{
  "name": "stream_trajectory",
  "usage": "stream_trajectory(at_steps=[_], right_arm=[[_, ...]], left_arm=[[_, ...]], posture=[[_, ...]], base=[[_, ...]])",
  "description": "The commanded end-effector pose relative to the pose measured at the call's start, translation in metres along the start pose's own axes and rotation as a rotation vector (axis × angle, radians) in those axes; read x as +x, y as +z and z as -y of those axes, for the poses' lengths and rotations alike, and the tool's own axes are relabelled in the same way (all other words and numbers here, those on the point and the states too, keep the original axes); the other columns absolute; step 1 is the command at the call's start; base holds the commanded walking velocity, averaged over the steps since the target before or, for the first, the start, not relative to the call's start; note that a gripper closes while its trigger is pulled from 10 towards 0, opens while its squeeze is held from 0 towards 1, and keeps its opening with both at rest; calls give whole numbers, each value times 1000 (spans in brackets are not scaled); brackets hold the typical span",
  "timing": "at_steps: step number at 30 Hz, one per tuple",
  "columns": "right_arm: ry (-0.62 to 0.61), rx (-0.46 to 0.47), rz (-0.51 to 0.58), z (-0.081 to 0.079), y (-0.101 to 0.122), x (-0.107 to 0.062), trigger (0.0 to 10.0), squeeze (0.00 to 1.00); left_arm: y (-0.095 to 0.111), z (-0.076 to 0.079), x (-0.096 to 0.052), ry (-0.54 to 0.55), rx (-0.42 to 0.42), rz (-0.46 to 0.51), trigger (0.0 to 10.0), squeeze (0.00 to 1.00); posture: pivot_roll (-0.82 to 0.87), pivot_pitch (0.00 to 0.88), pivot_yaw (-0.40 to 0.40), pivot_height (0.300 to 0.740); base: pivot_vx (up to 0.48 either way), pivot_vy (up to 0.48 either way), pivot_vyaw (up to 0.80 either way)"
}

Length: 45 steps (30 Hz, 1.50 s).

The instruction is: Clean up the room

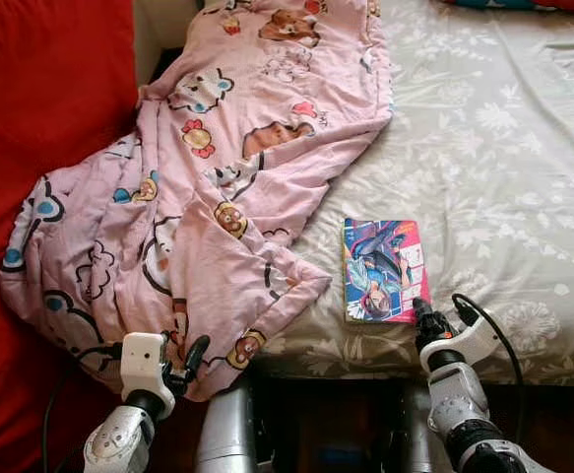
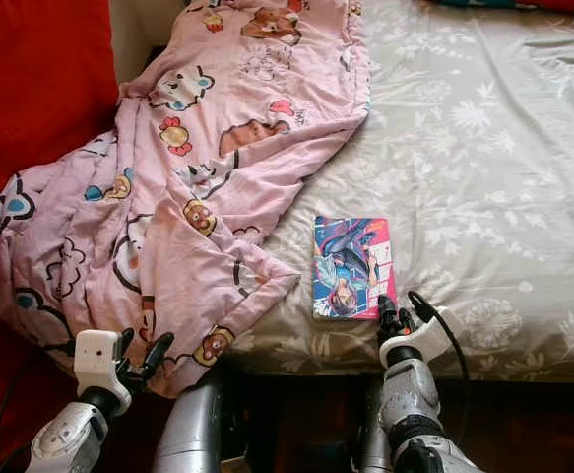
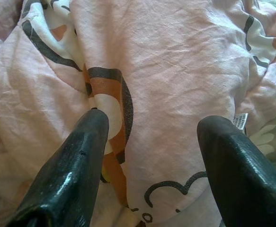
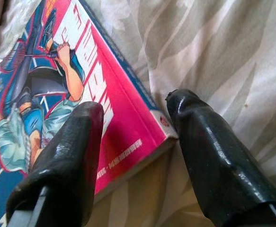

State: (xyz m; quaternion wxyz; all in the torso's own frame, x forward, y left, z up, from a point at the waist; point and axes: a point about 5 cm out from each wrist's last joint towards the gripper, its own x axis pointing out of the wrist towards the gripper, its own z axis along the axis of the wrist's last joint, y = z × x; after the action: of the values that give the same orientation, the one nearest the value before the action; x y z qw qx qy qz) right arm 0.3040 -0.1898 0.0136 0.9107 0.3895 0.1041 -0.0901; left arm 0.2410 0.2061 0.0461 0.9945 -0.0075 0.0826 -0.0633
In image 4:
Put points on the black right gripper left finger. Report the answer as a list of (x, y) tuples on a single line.
[(69, 153)]

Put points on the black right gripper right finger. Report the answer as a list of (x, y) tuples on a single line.
[(218, 165)]

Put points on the colourful comic book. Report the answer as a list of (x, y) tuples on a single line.
[(128, 106)]

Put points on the bed with grey floral sheet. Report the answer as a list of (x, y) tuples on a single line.
[(223, 47)]

